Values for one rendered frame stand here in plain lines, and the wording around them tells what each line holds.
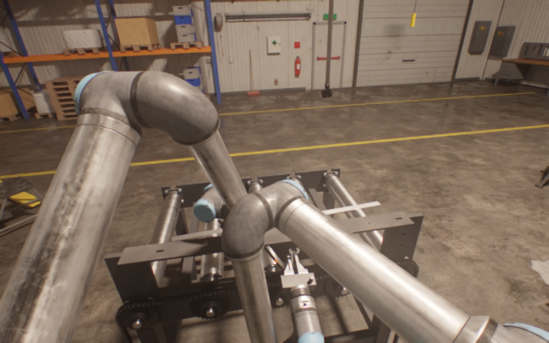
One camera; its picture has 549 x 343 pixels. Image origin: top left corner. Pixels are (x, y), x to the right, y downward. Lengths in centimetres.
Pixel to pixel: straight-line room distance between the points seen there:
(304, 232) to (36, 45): 1098
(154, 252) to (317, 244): 70
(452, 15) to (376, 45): 292
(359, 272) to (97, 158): 55
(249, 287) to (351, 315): 162
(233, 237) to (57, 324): 38
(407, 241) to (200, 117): 113
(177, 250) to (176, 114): 68
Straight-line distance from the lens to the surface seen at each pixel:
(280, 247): 121
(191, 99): 59
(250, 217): 72
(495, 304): 286
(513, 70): 1242
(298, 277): 111
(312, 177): 215
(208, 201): 106
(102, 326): 265
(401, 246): 145
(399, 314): 61
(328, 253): 65
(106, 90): 63
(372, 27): 1105
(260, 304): 86
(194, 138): 61
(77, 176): 57
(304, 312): 104
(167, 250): 116
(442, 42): 1260
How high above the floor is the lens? 190
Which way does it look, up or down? 27 degrees down
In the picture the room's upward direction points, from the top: 2 degrees counter-clockwise
